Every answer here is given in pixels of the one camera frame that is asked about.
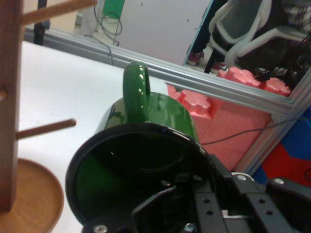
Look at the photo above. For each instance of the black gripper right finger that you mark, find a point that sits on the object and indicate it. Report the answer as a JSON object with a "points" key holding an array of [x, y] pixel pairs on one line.
{"points": [[257, 208]]}

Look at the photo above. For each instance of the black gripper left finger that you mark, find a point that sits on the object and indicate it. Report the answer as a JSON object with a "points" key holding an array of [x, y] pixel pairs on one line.
{"points": [[209, 211]]}

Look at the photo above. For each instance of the green enamel mug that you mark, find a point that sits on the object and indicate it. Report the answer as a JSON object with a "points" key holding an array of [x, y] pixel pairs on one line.
{"points": [[160, 109]]}

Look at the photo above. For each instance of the orange red floor mat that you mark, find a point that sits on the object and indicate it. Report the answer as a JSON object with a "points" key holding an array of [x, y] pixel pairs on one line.
{"points": [[286, 170]]}

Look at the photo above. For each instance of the dark blue foam mat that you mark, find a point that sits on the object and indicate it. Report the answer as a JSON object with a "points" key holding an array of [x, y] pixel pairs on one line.
{"points": [[300, 136]]}

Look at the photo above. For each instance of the pink foam blocks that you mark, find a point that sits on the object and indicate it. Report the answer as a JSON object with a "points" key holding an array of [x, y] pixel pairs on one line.
{"points": [[230, 116]]}

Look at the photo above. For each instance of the person legs dark trousers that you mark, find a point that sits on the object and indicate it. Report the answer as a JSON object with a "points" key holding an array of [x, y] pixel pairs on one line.
{"points": [[202, 31]]}

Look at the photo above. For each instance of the white office chair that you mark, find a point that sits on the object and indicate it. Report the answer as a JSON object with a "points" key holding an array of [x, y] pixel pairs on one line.
{"points": [[240, 21]]}

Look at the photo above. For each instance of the white board panel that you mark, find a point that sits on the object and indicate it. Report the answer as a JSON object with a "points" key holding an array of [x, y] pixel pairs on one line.
{"points": [[158, 29]]}

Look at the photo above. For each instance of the green board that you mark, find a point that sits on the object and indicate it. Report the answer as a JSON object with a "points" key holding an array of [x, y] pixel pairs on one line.
{"points": [[113, 8]]}

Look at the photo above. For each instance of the wooden mug tree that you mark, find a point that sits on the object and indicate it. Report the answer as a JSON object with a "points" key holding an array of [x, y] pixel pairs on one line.
{"points": [[9, 72]]}

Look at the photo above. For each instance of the aluminium frame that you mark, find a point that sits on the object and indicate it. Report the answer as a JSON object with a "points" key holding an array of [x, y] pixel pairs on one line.
{"points": [[194, 80]]}

